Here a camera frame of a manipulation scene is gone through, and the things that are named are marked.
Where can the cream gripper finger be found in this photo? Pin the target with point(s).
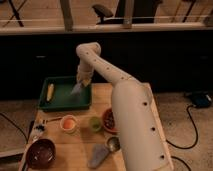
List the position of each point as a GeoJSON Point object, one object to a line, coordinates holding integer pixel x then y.
{"type": "Point", "coordinates": [86, 82]}

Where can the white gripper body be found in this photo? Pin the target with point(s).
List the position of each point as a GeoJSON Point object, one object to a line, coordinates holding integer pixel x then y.
{"type": "Point", "coordinates": [84, 73]}

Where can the blue sponge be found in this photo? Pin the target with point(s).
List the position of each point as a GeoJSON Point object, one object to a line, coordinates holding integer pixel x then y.
{"type": "Point", "coordinates": [77, 88]}

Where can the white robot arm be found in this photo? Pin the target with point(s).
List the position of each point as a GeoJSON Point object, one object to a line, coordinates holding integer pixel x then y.
{"type": "Point", "coordinates": [140, 131]}

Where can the green plastic tray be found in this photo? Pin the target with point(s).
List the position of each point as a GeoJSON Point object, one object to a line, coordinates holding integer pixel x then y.
{"type": "Point", "coordinates": [62, 99]}

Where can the yellow corn cob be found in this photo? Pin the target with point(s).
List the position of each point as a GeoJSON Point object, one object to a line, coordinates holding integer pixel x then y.
{"type": "Point", "coordinates": [50, 91]}

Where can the terracotta bowl with berries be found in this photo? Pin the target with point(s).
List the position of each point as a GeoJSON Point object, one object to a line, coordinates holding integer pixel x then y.
{"type": "Point", "coordinates": [108, 121]}

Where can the small green cup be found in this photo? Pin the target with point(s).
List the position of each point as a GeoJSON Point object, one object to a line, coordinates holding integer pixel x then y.
{"type": "Point", "coordinates": [95, 124]}

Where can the white cup with orange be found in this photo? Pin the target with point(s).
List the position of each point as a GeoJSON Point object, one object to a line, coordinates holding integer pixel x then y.
{"type": "Point", "coordinates": [68, 124]}

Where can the black and white brush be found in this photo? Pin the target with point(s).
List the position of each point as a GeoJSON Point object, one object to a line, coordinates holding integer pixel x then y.
{"type": "Point", "coordinates": [37, 132]}

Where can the small metal cup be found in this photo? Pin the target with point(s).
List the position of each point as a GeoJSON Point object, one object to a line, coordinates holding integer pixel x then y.
{"type": "Point", "coordinates": [113, 144]}

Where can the grey cloth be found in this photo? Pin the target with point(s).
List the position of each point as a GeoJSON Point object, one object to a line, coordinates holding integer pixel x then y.
{"type": "Point", "coordinates": [99, 154]}

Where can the black office chair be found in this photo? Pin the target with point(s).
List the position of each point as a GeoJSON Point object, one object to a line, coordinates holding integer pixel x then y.
{"type": "Point", "coordinates": [144, 12]}

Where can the dark purple bowl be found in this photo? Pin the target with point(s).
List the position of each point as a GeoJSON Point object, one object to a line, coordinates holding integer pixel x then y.
{"type": "Point", "coordinates": [41, 154]}

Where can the dark blue floor object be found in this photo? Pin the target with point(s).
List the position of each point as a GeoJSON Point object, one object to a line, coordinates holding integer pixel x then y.
{"type": "Point", "coordinates": [200, 99]}

